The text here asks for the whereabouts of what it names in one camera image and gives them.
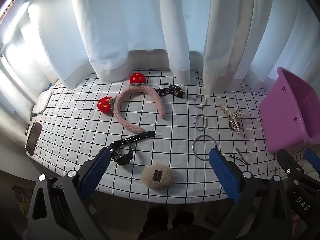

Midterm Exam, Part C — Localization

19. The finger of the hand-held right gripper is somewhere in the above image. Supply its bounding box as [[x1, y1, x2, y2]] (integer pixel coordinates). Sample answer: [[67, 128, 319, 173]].
[[304, 148, 320, 173], [276, 149, 305, 180]]

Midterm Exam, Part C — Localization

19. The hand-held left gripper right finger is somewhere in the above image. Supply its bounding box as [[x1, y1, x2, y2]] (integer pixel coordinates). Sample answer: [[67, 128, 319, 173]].
[[209, 147, 294, 240]]

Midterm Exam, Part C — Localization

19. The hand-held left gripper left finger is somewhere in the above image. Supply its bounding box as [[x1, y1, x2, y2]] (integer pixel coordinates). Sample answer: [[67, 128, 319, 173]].
[[26, 146, 112, 240]]

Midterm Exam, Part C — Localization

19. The long black hairpin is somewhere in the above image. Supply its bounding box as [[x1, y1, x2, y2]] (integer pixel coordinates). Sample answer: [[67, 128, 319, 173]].
[[229, 154, 248, 165]]

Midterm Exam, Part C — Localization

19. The large silver bangle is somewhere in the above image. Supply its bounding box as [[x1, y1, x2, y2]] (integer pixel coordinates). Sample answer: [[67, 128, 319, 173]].
[[192, 134, 218, 161]]

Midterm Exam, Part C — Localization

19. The pink plastic basin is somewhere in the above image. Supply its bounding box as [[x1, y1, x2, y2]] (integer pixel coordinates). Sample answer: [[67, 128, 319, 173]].
[[259, 67, 320, 154]]

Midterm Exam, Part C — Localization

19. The dark hair tie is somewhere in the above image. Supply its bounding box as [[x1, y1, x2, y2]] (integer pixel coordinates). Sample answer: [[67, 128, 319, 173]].
[[227, 121, 241, 132]]

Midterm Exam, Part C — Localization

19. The pearl claw hair clip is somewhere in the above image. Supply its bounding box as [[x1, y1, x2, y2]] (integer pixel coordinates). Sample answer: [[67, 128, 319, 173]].
[[219, 105, 244, 136]]

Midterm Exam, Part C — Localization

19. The medium silver bangle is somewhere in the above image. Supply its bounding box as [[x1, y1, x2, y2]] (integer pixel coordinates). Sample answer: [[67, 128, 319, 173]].
[[193, 114, 208, 131]]

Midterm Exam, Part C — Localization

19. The black wrist watch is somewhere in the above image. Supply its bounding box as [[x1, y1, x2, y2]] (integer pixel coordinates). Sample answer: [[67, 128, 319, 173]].
[[108, 131, 156, 166]]

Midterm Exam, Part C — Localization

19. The beige fluffy pouch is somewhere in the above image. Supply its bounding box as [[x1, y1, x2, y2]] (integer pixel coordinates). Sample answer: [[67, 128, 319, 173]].
[[140, 162, 175, 190]]

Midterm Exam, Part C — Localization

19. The pink strawberry headband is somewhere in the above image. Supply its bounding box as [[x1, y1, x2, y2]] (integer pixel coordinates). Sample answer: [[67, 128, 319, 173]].
[[97, 72, 167, 134]]

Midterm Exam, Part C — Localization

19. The small silver bangle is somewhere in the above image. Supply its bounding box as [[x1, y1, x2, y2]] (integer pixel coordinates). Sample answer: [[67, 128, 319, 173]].
[[193, 94, 207, 109]]

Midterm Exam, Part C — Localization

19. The black polka-dot bow keyring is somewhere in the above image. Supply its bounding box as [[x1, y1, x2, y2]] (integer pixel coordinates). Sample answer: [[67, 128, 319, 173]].
[[153, 82, 185, 98]]

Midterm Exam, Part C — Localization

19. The white black-checked tablecloth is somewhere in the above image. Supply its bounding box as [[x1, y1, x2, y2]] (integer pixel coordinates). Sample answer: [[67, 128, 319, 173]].
[[32, 67, 308, 203]]

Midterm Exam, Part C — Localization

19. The dark red phone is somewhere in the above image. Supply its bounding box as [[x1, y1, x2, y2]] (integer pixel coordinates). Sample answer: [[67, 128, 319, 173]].
[[25, 121, 43, 155]]

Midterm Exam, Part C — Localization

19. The person's dark clothing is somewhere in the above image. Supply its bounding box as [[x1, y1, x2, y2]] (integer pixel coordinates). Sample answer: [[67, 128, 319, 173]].
[[144, 204, 213, 240]]

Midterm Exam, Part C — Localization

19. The colourful printed bag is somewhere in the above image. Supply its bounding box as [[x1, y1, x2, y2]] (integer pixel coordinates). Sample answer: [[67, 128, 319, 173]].
[[10, 185, 32, 215]]

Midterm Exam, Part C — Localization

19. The white flat device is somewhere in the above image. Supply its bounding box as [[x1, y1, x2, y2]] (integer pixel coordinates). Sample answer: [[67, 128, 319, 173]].
[[32, 90, 53, 114]]

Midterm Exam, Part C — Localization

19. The cream curtain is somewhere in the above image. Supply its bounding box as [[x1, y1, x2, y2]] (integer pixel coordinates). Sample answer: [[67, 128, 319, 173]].
[[202, 0, 283, 93]]

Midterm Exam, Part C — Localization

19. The white sheer curtain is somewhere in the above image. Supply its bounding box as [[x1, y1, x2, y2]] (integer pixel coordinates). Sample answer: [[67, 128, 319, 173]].
[[69, 0, 192, 89], [240, 0, 320, 85]]

